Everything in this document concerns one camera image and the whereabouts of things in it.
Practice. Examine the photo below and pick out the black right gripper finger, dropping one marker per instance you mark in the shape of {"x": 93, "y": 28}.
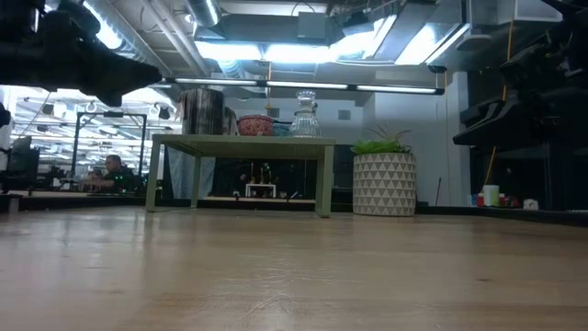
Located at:
{"x": 514, "y": 124}
{"x": 482, "y": 110}

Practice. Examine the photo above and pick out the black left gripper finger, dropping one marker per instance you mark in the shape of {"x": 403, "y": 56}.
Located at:
{"x": 124, "y": 76}

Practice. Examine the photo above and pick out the pink patterned candle tin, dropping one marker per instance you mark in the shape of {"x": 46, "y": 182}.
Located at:
{"x": 255, "y": 126}

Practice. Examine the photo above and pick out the clear glass candlestick holder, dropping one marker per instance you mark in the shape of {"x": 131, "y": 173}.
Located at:
{"x": 305, "y": 124}

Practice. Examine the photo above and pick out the white pale green cup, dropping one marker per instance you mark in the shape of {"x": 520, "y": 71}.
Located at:
{"x": 490, "y": 194}

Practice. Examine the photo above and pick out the small white object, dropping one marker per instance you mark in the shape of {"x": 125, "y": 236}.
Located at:
{"x": 530, "y": 204}

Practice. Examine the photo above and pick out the red white blue box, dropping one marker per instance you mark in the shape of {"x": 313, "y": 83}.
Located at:
{"x": 479, "y": 200}

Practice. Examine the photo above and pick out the white ceiling box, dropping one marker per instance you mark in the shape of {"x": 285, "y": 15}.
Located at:
{"x": 537, "y": 10}

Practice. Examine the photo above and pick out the person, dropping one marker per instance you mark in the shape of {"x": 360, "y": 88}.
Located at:
{"x": 115, "y": 177}

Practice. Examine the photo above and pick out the bright ceiling light panel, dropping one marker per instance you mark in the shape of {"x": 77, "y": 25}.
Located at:
{"x": 229, "y": 51}

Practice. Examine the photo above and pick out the succulent in white patterned pot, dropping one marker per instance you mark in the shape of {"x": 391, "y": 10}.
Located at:
{"x": 383, "y": 184}

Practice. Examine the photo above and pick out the pale green perforated metal shelf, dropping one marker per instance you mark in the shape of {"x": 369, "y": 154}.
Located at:
{"x": 248, "y": 146}

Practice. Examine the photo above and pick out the small white stand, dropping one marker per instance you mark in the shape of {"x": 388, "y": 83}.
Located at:
{"x": 260, "y": 186}

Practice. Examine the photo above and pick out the long black linear ceiling lamp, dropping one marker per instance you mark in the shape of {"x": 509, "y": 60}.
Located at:
{"x": 303, "y": 85}

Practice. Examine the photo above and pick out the black background rig frame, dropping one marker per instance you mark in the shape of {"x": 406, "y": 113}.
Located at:
{"x": 110, "y": 114}

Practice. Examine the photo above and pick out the silver round ventilation duct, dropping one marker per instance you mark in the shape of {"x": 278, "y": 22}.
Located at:
{"x": 202, "y": 11}

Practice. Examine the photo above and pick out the black aluminium table frame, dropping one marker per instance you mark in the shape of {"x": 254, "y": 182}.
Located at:
{"x": 275, "y": 204}

